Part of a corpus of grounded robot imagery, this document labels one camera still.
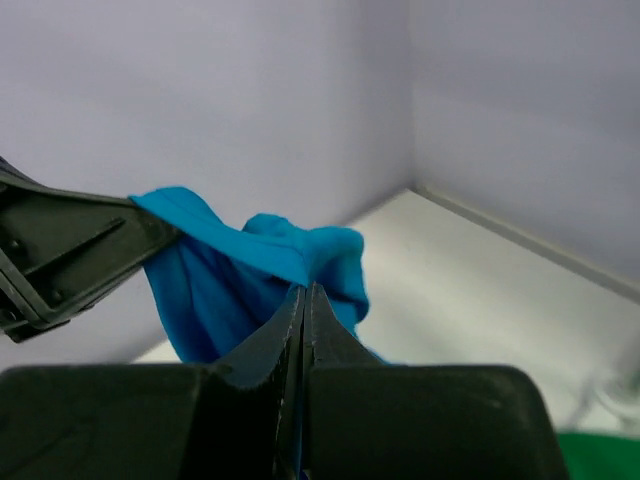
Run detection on green t-shirt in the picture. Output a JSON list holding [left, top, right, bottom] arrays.
[[557, 432, 640, 480]]

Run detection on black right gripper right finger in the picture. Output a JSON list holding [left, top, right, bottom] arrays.
[[303, 285, 569, 479]]

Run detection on blue t-shirt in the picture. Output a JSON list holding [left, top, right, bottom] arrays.
[[132, 187, 370, 363]]

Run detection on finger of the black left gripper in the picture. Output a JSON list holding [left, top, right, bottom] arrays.
[[1, 161, 181, 343]]

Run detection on white clothes rack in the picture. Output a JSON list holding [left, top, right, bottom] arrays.
[[568, 370, 639, 437]]

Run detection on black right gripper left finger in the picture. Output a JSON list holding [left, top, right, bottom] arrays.
[[1, 288, 305, 479]]

